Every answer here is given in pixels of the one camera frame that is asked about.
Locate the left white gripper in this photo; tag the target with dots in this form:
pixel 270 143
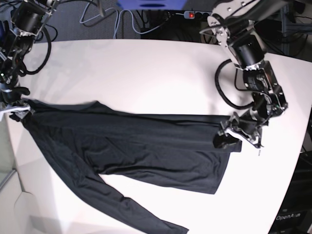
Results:
pixel 237 128

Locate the blue box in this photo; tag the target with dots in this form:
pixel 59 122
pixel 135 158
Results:
pixel 152 4

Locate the white power strip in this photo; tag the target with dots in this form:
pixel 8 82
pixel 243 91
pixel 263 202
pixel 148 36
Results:
pixel 196 15

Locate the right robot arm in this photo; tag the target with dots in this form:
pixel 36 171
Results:
pixel 28 21

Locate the black long-sleeve shirt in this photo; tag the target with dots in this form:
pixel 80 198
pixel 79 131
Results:
pixel 83 142

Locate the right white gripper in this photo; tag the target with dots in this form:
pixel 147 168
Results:
pixel 20 113

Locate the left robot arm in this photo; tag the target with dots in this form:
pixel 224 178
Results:
pixel 232 24

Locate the black OpenArm case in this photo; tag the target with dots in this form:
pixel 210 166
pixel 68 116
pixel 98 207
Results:
pixel 295 213

